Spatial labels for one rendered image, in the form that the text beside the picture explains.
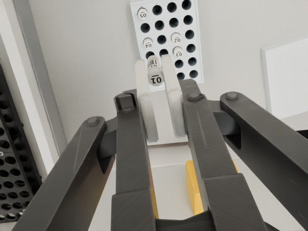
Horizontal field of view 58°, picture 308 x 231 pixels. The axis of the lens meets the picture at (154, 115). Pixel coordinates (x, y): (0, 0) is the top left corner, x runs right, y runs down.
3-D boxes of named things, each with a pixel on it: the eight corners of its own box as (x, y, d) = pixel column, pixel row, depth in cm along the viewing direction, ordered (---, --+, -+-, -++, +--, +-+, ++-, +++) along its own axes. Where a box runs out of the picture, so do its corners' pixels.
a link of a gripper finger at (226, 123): (187, 118, 14) (248, 108, 14) (175, 80, 18) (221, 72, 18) (190, 143, 14) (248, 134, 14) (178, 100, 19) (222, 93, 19)
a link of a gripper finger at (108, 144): (147, 151, 14) (90, 162, 14) (142, 107, 19) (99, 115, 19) (141, 127, 14) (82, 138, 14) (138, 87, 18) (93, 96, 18)
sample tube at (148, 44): (141, 33, 40) (142, 41, 36) (150, 31, 40) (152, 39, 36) (143, 41, 40) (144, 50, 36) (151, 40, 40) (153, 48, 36)
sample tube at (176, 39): (167, 28, 40) (171, 35, 36) (176, 26, 40) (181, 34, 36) (168, 37, 40) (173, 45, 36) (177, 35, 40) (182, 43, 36)
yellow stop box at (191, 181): (184, 156, 41) (193, 190, 35) (232, 151, 42) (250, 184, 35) (184, 182, 44) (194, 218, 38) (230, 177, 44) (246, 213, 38)
